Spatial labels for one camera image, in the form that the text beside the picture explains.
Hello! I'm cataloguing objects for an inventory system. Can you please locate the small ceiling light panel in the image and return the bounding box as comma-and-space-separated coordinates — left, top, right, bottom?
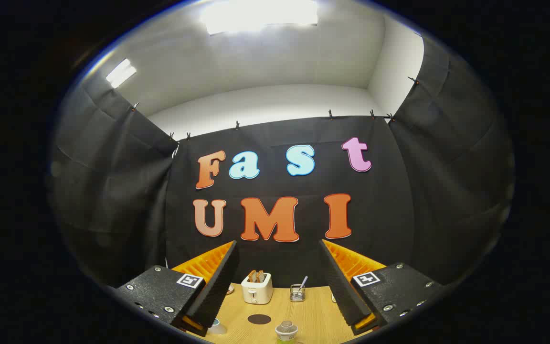
106, 59, 137, 89

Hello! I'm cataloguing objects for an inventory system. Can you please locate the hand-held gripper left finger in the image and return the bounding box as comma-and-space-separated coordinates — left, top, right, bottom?
115, 240, 240, 337

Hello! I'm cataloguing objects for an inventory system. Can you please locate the black backdrop cloth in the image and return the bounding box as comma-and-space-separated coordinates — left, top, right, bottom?
48, 36, 515, 290

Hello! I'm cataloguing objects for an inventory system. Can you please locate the wooden table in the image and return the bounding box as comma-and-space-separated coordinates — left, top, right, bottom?
194, 283, 376, 344

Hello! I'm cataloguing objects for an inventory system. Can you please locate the clear juice bottle white label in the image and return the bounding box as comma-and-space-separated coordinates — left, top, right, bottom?
275, 321, 299, 344

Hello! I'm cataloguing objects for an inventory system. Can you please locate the white toaster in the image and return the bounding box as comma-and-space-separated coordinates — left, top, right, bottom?
241, 272, 273, 305

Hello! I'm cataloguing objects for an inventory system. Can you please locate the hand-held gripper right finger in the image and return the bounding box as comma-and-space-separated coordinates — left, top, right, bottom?
319, 239, 447, 336

